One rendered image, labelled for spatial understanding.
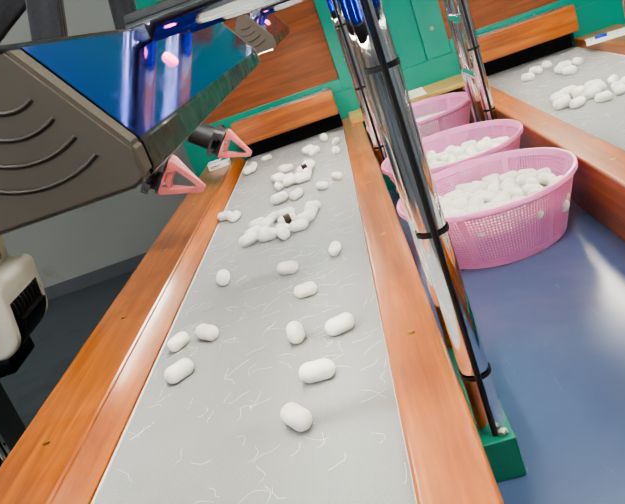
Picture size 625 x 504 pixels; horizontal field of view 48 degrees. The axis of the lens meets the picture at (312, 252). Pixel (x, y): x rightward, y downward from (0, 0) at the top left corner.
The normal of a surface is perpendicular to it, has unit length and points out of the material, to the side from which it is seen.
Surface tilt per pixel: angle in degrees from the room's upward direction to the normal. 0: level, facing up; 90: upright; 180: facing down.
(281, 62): 90
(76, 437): 0
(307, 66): 90
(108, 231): 90
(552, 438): 0
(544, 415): 0
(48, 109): 90
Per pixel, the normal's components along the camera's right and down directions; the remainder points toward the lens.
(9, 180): -0.01, 0.33
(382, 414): -0.33, -0.89
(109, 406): 0.44, -0.85
